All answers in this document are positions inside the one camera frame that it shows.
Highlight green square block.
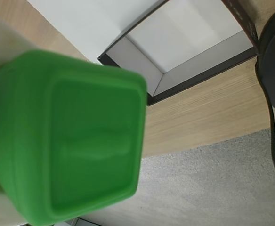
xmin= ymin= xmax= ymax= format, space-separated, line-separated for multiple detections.
xmin=0 ymin=49 xmax=148 ymax=226

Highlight brown box white inside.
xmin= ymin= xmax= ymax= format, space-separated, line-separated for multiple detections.
xmin=97 ymin=0 xmax=261 ymax=107

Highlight black stand cable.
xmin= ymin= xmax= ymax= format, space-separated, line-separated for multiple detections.
xmin=257 ymin=54 xmax=275 ymax=196

